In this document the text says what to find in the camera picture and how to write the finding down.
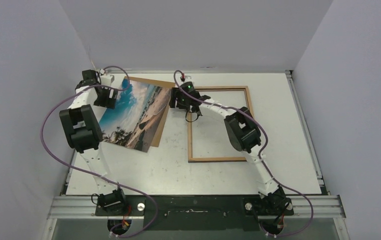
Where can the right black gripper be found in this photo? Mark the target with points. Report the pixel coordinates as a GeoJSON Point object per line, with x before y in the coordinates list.
{"type": "Point", "coordinates": [184, 103]}

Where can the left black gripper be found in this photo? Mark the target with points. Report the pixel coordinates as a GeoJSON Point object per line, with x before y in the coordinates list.
{"type": "Point", "coordinates": [109, 102]}

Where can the beach landscape photo print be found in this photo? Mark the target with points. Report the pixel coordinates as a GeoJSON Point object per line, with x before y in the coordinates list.
{"type": "Point", "coordinates": [136, 117]}

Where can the brown cardboard backing board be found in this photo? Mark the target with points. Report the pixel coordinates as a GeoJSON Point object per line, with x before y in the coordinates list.
{"type": "Point", "coordinates": [165, 84]}

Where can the blue wooden picture frame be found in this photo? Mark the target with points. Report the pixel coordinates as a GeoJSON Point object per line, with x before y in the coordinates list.
{"type": "Point", "coordinates": [193, 123]}

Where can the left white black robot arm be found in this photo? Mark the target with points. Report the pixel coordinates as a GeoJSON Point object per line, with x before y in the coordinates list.
{"type": "Point", "coordinates": [83, 134]}

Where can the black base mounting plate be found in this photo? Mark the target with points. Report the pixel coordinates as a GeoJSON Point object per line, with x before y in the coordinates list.
{"type": "Point", "coordinates": [194, 212]}

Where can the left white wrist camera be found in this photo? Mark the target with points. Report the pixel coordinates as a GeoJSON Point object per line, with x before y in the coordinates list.
{"type": "Point", "coordinates": [106, 80]}

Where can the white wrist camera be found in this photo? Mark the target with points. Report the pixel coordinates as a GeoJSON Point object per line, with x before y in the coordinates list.
{"type": "Point", "coordinates": [185, 78]}
{"type": "Point", "coordinates": [106, 80]}

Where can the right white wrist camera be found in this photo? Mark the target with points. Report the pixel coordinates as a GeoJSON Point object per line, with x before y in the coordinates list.
{"type": "Point", "coordinates": [185, 78]}

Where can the aluminium front rail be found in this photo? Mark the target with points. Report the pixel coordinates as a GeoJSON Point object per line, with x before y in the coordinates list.
{"type": "Point", "coordinates": [80, 207]}

